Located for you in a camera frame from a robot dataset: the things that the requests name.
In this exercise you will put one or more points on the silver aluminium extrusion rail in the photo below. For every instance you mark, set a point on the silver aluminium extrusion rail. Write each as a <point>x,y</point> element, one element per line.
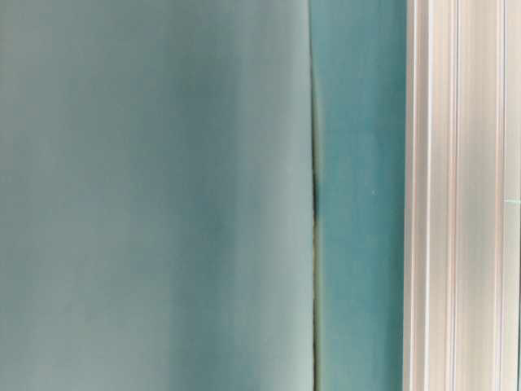
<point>462,196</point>

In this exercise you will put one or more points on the teal table mat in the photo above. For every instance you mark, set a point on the teal table mat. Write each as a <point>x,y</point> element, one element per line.
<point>359,53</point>

